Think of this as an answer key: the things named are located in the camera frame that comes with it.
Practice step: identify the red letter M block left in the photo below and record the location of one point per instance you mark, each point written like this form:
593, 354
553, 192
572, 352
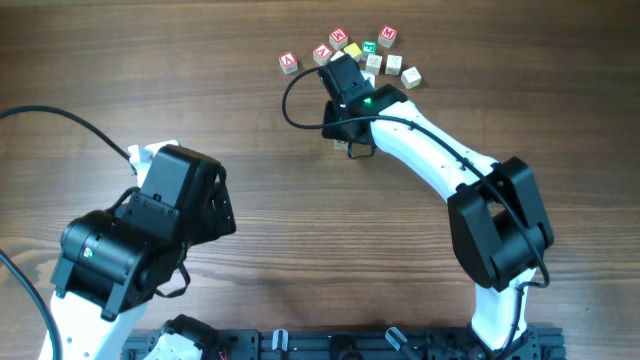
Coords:
338, 38

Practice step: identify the plain picture block red edge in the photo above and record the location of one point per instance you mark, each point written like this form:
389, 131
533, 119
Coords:
393, 65

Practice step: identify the red letter block near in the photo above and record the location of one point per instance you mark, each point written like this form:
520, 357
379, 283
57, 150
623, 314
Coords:
322, 54

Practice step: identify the blue number 2 block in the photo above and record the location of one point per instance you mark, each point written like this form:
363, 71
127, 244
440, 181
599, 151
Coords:
337, 55

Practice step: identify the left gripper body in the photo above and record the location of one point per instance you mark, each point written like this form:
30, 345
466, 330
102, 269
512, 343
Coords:
217, 221

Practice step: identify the green letter J block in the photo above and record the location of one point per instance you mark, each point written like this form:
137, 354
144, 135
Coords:
340, 145

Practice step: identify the green top picture block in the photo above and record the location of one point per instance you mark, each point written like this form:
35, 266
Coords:
368, 48

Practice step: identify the red letter M block right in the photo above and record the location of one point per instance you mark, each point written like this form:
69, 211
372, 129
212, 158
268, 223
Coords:
387, 36

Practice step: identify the plain globe picture block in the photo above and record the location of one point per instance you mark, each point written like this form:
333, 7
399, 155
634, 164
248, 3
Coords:
411, 78

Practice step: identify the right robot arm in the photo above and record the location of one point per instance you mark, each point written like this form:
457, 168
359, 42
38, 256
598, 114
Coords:
499, 226

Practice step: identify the yellow top block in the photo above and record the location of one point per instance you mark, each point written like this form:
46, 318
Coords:
354, 51

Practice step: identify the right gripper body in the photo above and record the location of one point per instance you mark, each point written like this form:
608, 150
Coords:
333, 114

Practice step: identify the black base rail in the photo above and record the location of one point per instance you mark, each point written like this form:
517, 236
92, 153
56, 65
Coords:
436, 343

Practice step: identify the plain picture block blue edge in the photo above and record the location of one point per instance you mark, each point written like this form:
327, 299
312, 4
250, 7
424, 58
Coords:
373, 64

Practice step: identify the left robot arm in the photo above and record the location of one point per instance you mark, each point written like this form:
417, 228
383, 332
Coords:
113, 261

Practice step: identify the red letter A block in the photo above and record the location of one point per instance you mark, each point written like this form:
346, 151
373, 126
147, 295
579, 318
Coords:
288, 63

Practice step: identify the red letter m block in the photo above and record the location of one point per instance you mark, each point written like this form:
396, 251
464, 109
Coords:
387, 36
338, 38

